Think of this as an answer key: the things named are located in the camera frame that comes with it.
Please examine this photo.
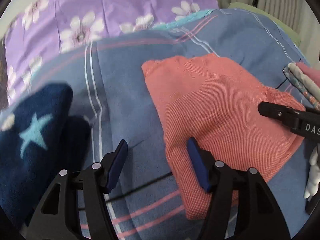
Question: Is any salmon pink knit garment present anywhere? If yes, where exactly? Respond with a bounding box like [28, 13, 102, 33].
[142, 54, 303, 220]

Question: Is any stack of folded clothes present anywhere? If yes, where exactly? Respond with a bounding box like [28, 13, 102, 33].
[283, 61, 319, 111]

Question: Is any white gloved right hand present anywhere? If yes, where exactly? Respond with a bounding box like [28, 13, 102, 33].
[304, 144, 320, 199]

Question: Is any navy star fleece garment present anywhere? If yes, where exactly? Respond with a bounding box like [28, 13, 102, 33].
[1, 83, 91, 229]

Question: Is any blue striped bed sheet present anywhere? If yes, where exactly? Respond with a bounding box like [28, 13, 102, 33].
[1, 9, 315, 239]

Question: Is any beige curtain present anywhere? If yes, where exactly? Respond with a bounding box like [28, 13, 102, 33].
[217, 0, 319, 55]

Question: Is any dark brown patterned pillow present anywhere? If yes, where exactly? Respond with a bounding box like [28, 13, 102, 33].
[0, 39, 8, 110]

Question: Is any green blanket edge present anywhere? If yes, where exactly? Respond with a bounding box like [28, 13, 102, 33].
[228, 2, 301, 47]

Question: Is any purple floral pillow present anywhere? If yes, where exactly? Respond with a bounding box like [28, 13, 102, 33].
[3, 0, 218, 103]

